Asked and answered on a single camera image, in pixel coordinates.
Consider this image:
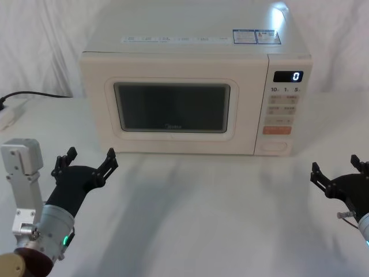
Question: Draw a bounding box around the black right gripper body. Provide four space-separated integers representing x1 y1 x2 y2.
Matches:
325 172 369 220

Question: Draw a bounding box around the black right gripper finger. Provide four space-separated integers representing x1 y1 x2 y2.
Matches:
349 154 369 175
310 162 333 194

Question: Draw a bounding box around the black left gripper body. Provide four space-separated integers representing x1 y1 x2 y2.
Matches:
44 164 106 218

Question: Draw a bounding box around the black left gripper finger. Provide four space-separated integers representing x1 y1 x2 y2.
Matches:
51 147 78 178
91 148 120 188

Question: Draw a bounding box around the white power strip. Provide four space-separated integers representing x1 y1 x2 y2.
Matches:
0 99 29 131

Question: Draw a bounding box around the white table cloth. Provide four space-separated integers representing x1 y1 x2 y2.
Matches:
0 91 369 277

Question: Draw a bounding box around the cream microwave oven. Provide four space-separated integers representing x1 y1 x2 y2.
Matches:
79 10 314 157

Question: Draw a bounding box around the white curtain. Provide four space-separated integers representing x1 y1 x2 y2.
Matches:
0 0 369 99

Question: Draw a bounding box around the thin cable with silver plug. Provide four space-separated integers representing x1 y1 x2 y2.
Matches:
336 211 361 229

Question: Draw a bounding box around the black power cable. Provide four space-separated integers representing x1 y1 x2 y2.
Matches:
1 91 74 102

